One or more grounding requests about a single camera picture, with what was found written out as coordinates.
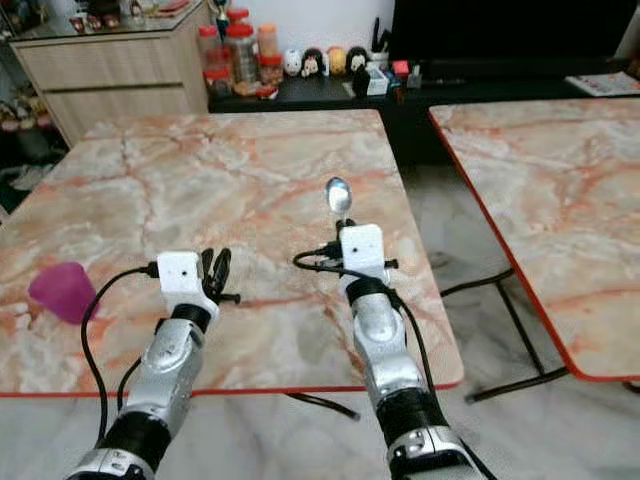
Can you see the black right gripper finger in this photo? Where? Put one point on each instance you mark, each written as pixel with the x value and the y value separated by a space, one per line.
pixel 331 231
pixel 343 231

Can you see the white and blue box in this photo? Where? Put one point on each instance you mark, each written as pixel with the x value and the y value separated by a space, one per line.
pixel 377 80

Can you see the white round figurine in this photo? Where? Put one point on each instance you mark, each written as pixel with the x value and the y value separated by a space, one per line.
pixel 292 63

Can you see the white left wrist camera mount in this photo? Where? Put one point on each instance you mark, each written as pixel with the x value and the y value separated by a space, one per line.
pixel 178 276

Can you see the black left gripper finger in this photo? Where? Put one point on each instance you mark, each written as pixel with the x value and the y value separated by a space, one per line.
pixel 224 264
pixel 209 266

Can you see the small red object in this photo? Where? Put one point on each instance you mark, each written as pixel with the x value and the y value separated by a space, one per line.
pixel 401 68

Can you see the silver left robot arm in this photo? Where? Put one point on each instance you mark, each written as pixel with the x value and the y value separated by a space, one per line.
pixel 165 375

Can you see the black metal table frame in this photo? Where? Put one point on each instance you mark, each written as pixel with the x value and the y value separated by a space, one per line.
pixel 325 404
pixel 520 335

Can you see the orange-lid plastic jar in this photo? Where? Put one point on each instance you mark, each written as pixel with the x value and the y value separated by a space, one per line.
pixel 267 41

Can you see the tall clear red-lid jar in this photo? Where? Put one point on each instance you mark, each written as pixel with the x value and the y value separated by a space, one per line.
pixel 241 55

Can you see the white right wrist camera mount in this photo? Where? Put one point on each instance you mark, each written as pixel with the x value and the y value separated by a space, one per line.
pixel 364 252

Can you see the black-haired round figurine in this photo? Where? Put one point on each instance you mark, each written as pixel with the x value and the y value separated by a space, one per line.
pixel 312 62

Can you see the light wooden cabinet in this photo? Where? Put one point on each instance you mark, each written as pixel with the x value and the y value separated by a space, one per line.
pixel 110 80

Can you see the glass display shelf with toys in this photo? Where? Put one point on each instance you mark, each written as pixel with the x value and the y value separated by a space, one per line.
pixel 30 120

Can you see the silver metal spoon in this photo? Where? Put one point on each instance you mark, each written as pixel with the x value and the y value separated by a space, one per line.
pixel 339 195

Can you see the black television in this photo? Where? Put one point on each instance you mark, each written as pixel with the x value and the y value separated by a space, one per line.
pixel 510 28

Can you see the black round figurine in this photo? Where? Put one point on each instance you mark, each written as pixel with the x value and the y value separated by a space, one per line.
pixel 357 59

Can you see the printed magazine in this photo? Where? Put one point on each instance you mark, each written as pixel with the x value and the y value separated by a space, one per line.
pixel 605 84

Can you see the yellow round figurine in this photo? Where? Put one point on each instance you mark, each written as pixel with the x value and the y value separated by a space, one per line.
pixel 335 61

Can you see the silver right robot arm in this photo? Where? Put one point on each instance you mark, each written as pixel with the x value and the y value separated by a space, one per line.
pixel 395 365

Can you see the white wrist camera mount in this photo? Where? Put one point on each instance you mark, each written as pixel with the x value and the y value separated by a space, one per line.
pixel 178 276
pixel 364 252

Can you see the small clear red-lid jar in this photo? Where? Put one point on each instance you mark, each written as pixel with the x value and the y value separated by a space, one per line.
pixel 216 82

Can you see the purple plastic cup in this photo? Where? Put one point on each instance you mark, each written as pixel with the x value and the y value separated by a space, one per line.
pixel 63 293

